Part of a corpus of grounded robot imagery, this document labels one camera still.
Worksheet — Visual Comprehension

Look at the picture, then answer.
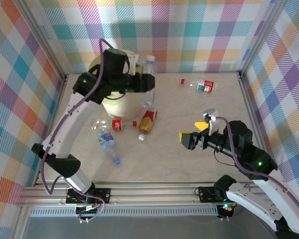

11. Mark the aluminium side rail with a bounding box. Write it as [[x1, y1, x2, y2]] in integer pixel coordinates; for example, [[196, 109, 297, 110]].
[[238, 73, 277, 185], [32, 74, 69, 187]]

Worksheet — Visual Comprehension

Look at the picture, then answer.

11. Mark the plain clear water bottle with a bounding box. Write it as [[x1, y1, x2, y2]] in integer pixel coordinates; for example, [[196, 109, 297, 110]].
[[139, 55, 157, 108]]

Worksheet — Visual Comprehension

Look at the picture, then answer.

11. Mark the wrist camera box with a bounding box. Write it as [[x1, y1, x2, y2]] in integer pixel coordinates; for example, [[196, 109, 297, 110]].
[[202, 108, 220, 136], [128, 53, 143, 75]]

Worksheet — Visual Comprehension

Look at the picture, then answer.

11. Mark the clear bottle blue purple label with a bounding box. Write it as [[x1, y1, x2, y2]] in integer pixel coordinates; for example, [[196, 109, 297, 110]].
[[97, 126, 122, 166]]

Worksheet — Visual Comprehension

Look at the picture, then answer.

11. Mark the clear cola bottle red label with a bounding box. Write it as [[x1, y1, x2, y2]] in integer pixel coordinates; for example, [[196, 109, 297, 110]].
[[91, 118, 138, 131]]

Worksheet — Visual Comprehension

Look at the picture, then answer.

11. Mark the aluminium frame post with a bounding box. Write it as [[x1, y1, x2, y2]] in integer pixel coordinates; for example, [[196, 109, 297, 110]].
[[238, 0, 290, 79], [19, 0, 68, 80]]

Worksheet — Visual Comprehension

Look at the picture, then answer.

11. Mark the black controller board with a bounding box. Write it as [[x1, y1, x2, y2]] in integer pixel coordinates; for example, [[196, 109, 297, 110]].
[[75, 204, 102, 223], [216, 203, 235, 221]]

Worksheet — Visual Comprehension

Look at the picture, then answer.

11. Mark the clear bottle red white label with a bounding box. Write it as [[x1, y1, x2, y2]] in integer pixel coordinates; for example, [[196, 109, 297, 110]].
[[180, 78, 219, 94]]

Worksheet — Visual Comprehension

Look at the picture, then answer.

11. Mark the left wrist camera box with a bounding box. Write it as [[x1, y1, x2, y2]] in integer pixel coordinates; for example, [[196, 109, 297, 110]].
[[128, 53, 143, 75]]

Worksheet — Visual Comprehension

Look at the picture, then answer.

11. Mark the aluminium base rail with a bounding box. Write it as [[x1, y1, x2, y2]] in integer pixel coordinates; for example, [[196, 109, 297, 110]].
[[17, 183, 294, 207]]

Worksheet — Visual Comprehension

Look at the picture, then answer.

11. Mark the grey slotted cable duct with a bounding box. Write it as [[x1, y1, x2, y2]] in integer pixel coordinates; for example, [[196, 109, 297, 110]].
[[29, 208, 221, 217]]

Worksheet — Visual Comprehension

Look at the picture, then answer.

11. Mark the red and tan label bottle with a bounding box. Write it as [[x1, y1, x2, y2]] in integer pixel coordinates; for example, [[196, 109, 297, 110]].
[[138, 108, 158, 141]]

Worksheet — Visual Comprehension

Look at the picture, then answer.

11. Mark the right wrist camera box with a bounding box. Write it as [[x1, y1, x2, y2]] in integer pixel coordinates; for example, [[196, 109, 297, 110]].
[[202, 108, 220, 136]]

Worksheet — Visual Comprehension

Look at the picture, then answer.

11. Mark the cream plastic bin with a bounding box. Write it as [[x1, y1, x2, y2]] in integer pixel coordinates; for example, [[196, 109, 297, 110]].
[[89, 49, 147, 120]]

